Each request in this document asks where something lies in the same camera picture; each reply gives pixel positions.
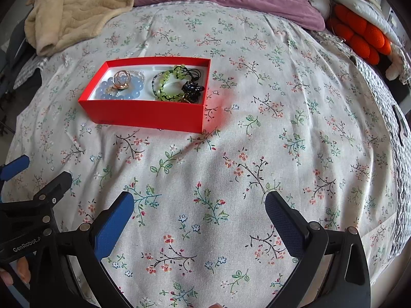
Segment red jewelry box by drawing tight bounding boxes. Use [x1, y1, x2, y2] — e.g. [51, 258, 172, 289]
[79, 56, 212, 134]

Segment gold rings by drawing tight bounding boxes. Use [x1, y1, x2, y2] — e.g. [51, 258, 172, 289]
[107, 82, 131, 94]

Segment floral bed sheet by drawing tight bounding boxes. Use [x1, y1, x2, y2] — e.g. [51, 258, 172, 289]
[6, 0, 402, 308]

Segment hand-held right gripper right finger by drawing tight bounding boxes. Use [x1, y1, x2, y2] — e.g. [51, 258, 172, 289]
[265, 190, 372, 308]

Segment orange knot cushion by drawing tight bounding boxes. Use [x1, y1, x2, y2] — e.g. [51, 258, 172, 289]
[326, 4, 393, 66]

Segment grey quilted blanket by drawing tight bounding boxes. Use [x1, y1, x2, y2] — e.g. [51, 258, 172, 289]
[349, 42, 411, 264]

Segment gold ring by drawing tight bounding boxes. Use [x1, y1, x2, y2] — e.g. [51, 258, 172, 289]
[114, 70, 132, 85]

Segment dark green bead bracelet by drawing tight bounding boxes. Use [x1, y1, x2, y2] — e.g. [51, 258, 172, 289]
[151, 72, 168, 101]

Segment grey chair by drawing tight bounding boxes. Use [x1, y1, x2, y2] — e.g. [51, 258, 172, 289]
[0, 27, 43, 129]

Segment green bead bracelet black cord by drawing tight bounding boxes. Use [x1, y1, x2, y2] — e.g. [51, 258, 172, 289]
[159, 65, 201, 102]

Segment black bead ornament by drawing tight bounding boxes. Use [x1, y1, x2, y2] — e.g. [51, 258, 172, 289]
[180, 82, 206, 104]

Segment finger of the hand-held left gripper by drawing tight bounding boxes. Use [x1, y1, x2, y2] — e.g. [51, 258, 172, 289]
[18, 171, 73, 213]
[0, 155, 30, 187]

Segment person's left hand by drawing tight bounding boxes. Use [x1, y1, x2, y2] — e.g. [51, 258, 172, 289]
[0, 257, 33, 296]

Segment beige fleece blanket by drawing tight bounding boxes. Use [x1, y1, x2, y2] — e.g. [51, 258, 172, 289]
[24, 0, 155, 57]

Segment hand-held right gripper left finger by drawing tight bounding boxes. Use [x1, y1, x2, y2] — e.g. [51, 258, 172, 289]
[54, 191, 136, 308]

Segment light blue bead bracelet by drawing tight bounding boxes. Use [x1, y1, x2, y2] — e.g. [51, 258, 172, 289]
[98, 71, 145, 101]

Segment white quilted cover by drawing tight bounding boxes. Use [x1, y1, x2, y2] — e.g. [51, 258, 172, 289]
[331, 0, 404, 52]

